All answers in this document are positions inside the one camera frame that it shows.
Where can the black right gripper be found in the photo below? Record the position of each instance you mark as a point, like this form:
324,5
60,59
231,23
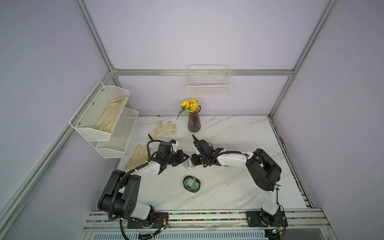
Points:
195,161

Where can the beige glove in shelf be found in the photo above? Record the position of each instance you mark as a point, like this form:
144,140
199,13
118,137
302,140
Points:
110,115

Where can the white mesh shelf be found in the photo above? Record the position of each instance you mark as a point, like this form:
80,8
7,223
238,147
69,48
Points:
87,119
116,146

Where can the cream knit work glove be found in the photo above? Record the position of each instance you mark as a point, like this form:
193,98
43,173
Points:
162,130

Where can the lower white mesh shelf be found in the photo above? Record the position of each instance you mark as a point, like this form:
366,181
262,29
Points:
116,146

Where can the yellow flower bouquet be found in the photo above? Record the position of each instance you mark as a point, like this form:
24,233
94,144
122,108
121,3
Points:
189,106

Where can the upper white mesh shelf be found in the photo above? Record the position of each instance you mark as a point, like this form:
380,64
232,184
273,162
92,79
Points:
87,119

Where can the white wire wall basket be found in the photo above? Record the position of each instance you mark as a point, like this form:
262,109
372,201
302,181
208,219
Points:
208,81

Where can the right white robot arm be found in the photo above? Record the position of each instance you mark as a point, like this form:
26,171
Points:
265,172

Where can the yellow leather work glove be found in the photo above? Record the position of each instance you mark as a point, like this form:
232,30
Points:
139,157

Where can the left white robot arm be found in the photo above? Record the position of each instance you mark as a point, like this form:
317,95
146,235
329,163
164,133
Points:
119,198

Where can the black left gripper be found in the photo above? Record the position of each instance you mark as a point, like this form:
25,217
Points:
180,159

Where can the clear pouch with black zipper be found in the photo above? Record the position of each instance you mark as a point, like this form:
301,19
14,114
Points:
196,188

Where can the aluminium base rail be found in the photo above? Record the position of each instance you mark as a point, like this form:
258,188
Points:
216,220

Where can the light green usb charger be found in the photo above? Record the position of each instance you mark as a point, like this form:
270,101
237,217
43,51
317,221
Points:
191,183

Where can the dark ribbed glass vase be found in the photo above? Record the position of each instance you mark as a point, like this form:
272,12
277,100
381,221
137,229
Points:
194,123

